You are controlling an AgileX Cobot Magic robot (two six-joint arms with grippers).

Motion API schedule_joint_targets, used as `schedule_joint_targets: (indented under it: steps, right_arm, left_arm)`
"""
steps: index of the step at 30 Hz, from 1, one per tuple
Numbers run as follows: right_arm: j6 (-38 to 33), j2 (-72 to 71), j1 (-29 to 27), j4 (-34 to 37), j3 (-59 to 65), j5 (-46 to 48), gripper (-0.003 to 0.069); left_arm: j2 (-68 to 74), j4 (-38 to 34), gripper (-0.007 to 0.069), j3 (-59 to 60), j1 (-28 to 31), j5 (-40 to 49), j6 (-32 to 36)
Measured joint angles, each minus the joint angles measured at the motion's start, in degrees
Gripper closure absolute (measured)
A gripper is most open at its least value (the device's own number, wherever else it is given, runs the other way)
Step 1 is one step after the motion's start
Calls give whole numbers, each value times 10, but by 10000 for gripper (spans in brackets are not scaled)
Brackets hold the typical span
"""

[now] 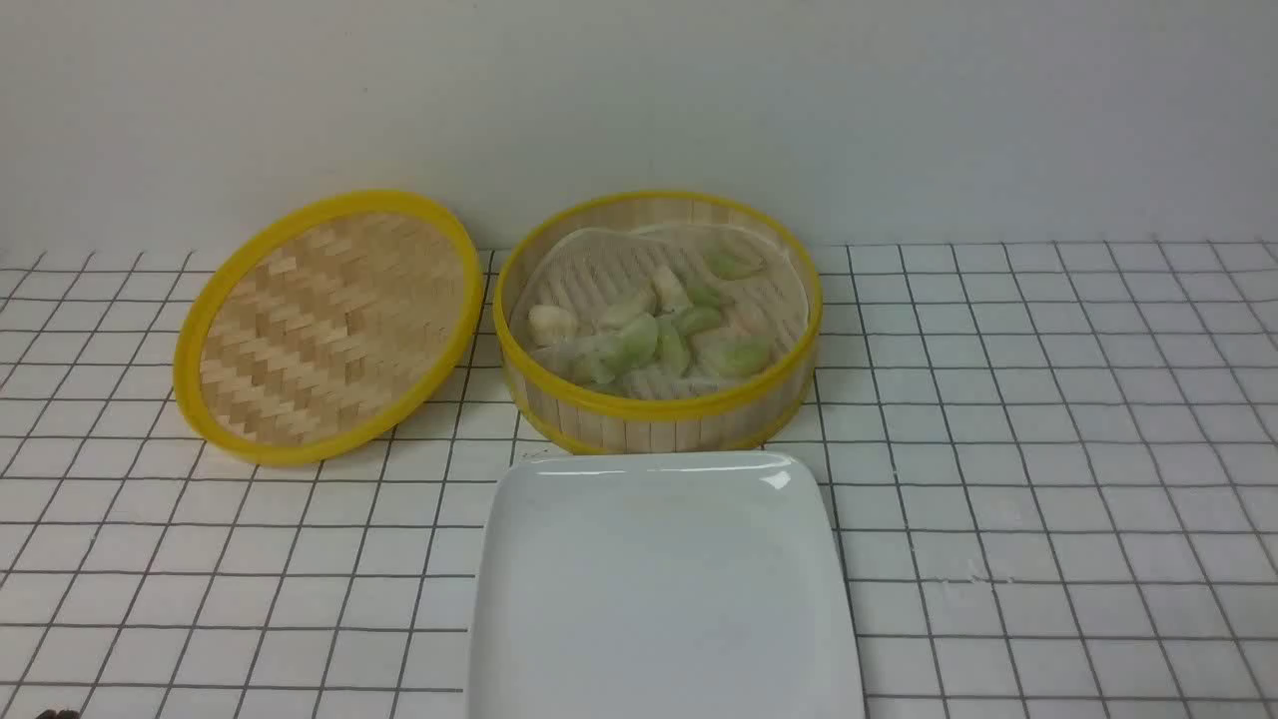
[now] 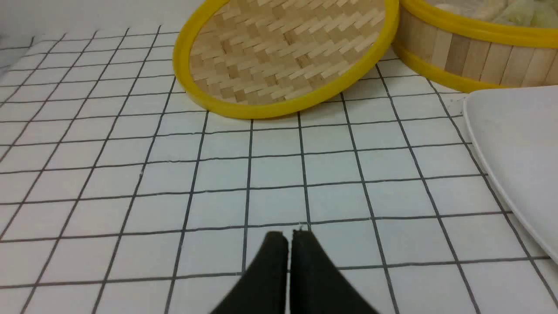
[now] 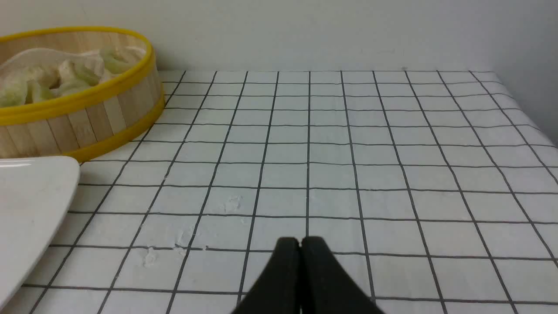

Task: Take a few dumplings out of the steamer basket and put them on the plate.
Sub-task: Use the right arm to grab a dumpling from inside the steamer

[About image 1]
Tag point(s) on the white dumpling at left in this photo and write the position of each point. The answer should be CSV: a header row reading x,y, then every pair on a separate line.
x,y
551,325

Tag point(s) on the pale dumpling centre left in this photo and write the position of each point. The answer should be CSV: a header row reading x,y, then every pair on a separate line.
x,y
625,311

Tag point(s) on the white square ceramic plate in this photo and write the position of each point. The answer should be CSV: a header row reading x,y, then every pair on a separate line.
x,y
681,585

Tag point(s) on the pale dumpling upper centre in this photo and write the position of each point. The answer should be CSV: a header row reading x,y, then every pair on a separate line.
x,y
670,291

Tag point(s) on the pale green centre dumpling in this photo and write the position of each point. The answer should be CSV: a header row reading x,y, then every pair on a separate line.
x,y
637,343

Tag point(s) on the yellow-rimmed bamboo steamer basket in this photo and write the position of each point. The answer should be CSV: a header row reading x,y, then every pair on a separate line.
x,y
587,421

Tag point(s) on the yellow-rimmed woven bamboo lid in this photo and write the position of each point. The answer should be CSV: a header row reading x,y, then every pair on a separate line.
x,y
330,327

